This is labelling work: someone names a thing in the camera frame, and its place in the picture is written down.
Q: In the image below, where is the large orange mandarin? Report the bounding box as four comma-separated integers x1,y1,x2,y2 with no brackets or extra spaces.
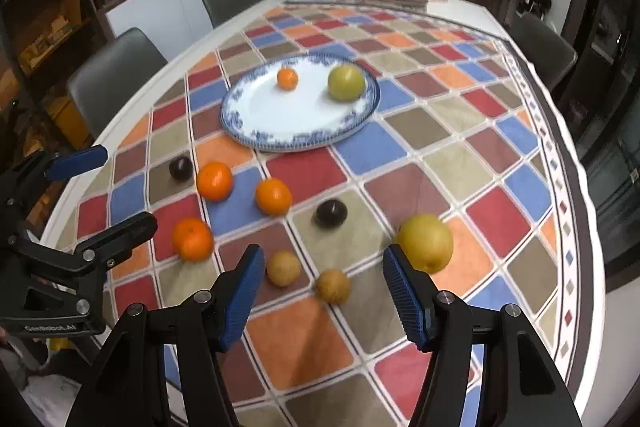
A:
171,217,214,262

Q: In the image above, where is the small orange mandarin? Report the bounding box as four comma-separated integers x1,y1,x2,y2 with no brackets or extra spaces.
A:
277,67,298,91

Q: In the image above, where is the large green pomelo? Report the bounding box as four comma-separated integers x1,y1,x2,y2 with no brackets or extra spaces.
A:
328,64,366,102

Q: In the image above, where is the large yellow pear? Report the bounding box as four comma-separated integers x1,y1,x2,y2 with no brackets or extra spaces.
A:
396,213,454,274

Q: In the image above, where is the small brown russet pear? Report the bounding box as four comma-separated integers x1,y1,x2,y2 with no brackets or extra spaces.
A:
266,251,302,287

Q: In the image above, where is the small dark plum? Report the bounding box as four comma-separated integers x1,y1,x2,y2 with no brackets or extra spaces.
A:
169,155,193,182

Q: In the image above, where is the blue white oval plate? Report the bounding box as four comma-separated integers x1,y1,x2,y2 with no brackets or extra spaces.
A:
219,52,381,153

